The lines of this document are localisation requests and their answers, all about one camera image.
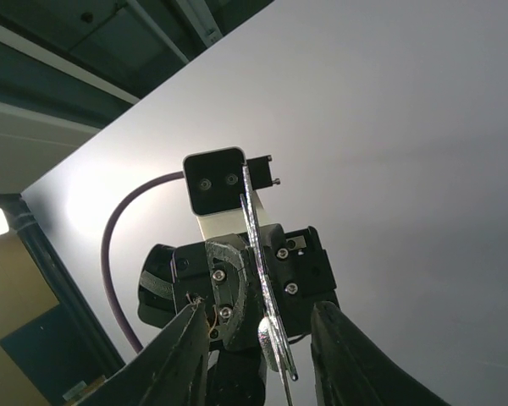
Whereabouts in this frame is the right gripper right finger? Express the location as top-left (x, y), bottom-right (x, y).
top-left (311, 301), bottom-right (447, 406)

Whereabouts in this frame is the silver star ornament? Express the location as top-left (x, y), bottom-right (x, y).
top-left (240, 163), bottom-right (298, 405)

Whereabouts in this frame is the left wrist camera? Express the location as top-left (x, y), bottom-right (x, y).
top-left (183, 146), bottom-right (280, 240)

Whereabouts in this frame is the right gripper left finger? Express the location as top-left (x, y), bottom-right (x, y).
top-left (80, 303), bottom-right (209, 406)

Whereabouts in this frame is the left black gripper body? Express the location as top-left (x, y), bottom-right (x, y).
top-left (168, 223), bottom-right (339, 352)

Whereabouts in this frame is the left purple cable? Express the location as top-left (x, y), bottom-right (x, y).
top-left (100, 171), bottom-right (187, 354)

